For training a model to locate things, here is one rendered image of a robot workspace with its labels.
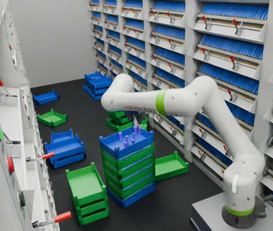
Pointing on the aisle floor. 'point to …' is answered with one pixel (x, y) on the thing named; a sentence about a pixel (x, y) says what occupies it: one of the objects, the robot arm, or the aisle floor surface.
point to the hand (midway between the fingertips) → (137, 123)
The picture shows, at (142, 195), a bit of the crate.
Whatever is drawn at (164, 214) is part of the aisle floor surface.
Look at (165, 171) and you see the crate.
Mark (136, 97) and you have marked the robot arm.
